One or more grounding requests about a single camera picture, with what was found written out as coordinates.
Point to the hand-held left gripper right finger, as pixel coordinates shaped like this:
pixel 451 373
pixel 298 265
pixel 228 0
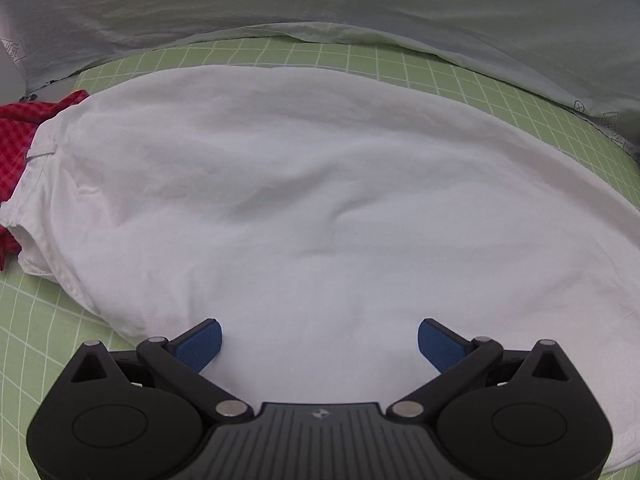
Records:
pixel 440 344

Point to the red checked cloth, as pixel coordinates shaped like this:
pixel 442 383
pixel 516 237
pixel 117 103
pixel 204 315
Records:
pixel 20 140

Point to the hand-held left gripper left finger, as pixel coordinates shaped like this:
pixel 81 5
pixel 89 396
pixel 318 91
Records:
pixel 200 344

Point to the grey carrot printed blanket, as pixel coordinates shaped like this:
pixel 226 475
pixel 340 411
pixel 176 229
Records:
pixel 300 5

